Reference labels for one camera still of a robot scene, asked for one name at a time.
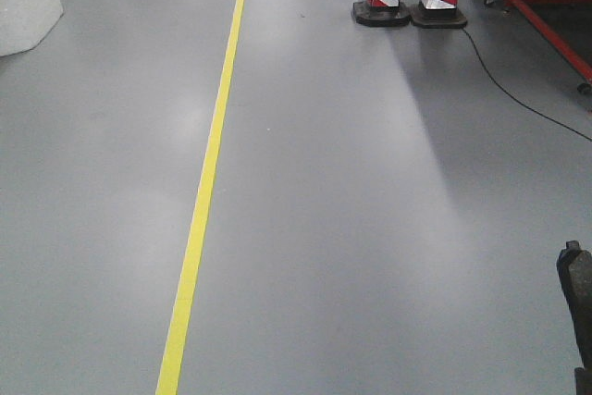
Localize brake pad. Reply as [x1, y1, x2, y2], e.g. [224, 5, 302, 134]
[556, 241, 591, 394]

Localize white wrapped pillar base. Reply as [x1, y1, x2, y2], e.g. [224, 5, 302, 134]
[1, 0, 64, 56]

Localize black floor cable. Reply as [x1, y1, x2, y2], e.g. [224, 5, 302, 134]
[346, 0, 592, 142]

